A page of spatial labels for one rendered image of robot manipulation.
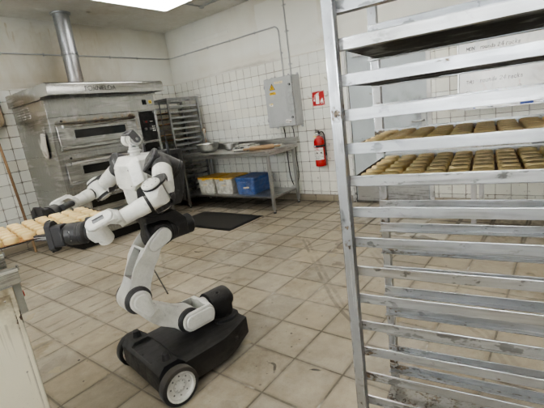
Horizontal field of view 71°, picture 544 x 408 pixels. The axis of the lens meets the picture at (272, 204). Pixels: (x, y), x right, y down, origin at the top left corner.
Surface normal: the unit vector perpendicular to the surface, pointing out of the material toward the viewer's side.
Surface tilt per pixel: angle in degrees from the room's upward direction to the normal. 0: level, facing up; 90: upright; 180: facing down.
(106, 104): 90
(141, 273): 90
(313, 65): 90
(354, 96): 90
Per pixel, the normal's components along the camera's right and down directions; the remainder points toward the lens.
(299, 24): -0.60, 0.26
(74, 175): 0.79, 0.04
